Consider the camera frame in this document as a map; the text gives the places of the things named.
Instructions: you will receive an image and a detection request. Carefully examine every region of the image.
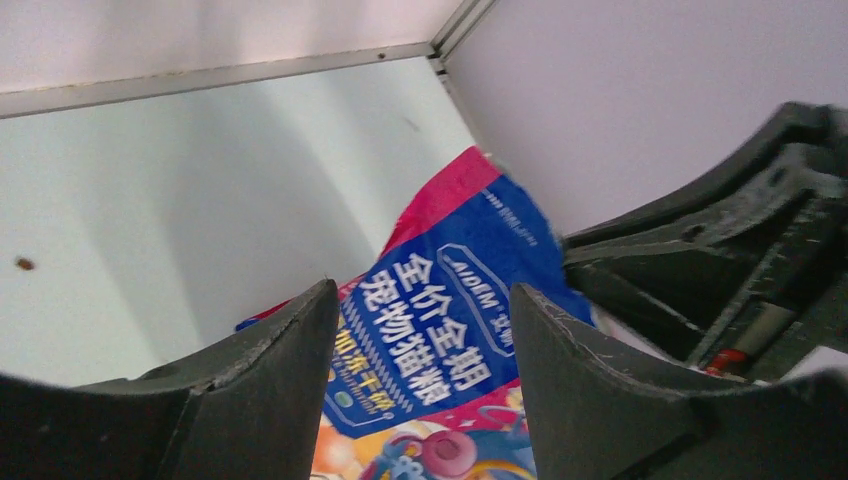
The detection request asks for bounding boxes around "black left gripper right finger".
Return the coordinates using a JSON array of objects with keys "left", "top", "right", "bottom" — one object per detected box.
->
[{"left": 510, "top": 284, "right": 847, "bottom": 479}]

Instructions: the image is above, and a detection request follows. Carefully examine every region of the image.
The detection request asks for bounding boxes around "pink blue pet food bag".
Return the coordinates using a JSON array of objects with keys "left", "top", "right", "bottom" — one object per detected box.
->
[{"left": 235, "top": 145, "right": 598, "bottom": 480}]

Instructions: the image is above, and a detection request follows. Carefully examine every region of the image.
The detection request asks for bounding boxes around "aluminium frame rail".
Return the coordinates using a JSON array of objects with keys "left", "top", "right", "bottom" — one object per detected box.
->
[{"left": 1, "top": 0, "right": 492, "bottom": 118}]

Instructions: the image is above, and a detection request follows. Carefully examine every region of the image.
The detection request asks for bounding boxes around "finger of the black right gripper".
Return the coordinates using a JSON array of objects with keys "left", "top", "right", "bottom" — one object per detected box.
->
[{"left": 563, "top": 102, "right": 847, "bottom": 381}]

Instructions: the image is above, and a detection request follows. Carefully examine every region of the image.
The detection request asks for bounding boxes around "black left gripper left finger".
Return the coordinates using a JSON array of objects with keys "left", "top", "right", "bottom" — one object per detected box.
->
[{"left": 1, "top": 280, "right": 339, "bottom": 479}]

